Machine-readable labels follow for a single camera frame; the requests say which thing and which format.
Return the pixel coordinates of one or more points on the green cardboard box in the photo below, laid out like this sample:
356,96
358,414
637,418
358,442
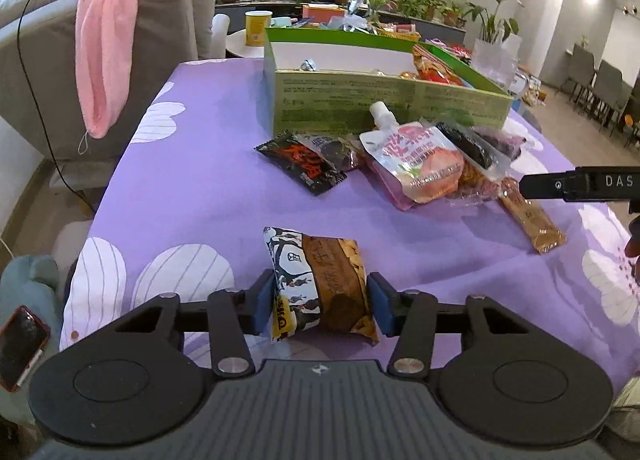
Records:
340,100

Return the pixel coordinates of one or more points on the grey armchair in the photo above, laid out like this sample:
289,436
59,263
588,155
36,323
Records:
165,40

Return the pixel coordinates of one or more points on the long brown snack bar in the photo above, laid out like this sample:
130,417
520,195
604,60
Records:
532,220

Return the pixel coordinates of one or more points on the grey dining chair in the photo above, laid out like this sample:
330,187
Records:
605,85
580,67
627,110

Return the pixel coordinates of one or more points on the purple dark snack packet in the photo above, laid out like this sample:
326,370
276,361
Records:
505,142

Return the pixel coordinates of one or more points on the yellow canister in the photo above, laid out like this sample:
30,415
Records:
256,30

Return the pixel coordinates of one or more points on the person's right hand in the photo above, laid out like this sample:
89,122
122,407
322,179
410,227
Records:
634,246

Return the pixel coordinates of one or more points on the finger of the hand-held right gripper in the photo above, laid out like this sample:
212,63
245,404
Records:
547,186

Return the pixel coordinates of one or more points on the yellow woven basket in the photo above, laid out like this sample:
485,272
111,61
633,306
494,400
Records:
400,31

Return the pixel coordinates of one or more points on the white round table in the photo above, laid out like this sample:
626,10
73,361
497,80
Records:
240,51

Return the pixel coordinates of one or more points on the purple floral tablecloth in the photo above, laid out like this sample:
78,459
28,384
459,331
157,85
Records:
200,190

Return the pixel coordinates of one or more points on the pink jelly drink pouch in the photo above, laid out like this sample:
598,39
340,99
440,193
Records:
420,160

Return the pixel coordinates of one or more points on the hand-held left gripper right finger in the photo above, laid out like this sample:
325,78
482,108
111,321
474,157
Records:
381,305

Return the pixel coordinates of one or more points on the teal plush toy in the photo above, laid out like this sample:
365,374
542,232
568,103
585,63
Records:
30,280

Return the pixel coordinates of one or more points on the clear dark dates packet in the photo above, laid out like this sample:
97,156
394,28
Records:
465,145

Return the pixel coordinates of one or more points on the large-leaf potted plant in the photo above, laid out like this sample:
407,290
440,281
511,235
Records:
492,22

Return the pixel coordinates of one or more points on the pink towel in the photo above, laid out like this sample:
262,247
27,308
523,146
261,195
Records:
105,40

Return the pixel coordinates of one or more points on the orange tissue box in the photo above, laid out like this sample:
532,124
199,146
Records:
322,14

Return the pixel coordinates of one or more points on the smartphone in red case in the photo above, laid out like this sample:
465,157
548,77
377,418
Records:
20,345

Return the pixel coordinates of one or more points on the patterned peanut snack packet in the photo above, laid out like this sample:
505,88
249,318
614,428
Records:
320,280

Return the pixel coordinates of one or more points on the black red snack packet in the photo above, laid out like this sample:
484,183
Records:
300,162

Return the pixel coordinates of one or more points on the clear fried snack packet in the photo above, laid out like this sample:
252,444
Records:
472,182

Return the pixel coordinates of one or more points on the clear plastic pitcher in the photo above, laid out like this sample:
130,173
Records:
492,60

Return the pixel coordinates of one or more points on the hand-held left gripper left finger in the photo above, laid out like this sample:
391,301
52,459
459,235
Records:
262,305

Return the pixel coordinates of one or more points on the orange snack packet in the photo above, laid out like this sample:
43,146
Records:
435,70

